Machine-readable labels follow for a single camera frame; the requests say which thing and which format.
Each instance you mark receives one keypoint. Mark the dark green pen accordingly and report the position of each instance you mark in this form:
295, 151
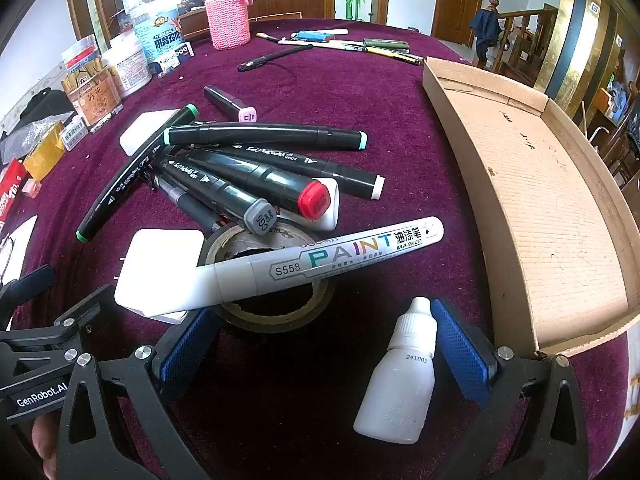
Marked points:
385, 44

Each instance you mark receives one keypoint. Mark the cardboard box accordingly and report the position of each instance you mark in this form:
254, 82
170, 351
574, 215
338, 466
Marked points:
540, 185

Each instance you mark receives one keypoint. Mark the white paint marker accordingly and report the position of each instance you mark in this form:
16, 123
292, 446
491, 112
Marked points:
350, 250

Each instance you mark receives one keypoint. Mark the black white pen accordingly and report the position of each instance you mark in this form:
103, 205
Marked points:
107, 119

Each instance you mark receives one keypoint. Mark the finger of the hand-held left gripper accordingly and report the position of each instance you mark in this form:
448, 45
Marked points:
75, 317
30, 282

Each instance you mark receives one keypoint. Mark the orange labelled jar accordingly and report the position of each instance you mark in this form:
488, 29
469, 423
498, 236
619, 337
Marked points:
95, 97

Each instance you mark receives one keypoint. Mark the short white pen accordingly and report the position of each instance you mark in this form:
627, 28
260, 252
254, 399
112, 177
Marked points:
337, 31

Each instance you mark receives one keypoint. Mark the black marker red cap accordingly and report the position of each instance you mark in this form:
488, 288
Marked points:
280, 190

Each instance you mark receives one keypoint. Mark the wooden door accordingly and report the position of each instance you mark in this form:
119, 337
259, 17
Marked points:
457, 0

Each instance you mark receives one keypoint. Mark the black marker pink cap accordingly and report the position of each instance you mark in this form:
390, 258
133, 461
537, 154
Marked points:
225, 100

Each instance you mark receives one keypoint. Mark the black marker white caps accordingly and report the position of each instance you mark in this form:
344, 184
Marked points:
340, 172

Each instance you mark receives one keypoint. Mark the dark tape roll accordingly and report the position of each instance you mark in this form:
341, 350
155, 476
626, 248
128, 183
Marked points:
280, 317

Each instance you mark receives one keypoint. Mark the wooden counter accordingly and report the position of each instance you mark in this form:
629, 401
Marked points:
285, 5

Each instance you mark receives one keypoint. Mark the yellow pen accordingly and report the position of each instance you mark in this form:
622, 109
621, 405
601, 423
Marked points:
395, 56

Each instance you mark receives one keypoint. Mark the long white pen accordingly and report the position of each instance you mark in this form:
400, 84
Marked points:
325, 45

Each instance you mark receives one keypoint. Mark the black marker green caps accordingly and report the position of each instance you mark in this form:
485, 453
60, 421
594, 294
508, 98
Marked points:
125, 184

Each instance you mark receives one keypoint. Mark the black bag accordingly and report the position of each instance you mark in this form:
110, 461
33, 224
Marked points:
45, 107

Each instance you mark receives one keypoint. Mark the small wooden brush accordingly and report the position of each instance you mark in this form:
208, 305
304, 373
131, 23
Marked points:
267, 37

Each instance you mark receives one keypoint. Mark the gold pillar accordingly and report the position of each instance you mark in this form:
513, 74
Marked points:
575, 30

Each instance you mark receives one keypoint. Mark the person's left hand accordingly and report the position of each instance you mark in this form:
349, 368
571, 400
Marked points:
44, 437

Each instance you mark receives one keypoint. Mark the wooden stair railing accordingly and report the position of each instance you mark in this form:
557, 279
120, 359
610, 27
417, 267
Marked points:
525, 35

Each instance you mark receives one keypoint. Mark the white dropper bottle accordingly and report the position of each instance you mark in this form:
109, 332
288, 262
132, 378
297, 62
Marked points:
395, 390

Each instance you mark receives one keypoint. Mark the white cube charger plug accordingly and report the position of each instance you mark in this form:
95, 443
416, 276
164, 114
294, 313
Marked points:
160, 255

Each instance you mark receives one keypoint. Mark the red white packet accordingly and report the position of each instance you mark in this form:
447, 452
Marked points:
80, 55

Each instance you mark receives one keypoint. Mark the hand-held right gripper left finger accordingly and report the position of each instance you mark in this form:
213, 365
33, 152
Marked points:
187, 352

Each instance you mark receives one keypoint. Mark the white plastic jar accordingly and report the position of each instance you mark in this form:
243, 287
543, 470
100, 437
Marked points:
131, 70

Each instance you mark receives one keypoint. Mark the white paper sheet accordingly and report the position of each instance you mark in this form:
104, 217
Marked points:
17, 245

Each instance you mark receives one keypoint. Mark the bottle in pink knit cover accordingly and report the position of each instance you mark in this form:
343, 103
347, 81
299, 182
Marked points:
227, 20

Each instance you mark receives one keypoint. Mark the black marker teal caps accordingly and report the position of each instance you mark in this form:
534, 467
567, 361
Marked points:
260, 135

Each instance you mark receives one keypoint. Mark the dark jacket on post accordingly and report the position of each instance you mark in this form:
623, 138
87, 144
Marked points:
486, 30

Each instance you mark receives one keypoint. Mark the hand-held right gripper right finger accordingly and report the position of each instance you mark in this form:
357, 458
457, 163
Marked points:
462, 355

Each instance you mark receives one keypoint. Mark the pink eraser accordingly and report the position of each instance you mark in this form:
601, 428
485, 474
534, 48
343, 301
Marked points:
32, 187

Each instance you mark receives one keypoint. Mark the white barcode label box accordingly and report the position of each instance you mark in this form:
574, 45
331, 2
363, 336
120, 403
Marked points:
74, 132

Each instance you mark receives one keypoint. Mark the black marker grey cap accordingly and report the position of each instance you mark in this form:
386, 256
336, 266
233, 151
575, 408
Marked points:
257, 217

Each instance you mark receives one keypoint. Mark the small black white box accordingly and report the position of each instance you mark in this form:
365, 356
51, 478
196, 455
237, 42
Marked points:
172, 55

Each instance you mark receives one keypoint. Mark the blue printed carton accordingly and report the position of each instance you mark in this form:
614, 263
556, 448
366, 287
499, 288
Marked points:
160, 30

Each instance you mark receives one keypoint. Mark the blue lighter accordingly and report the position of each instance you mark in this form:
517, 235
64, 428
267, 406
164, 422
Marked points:
315, 37

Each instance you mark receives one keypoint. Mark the yellow packet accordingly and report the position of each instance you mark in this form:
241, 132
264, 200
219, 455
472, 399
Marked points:
42, 152

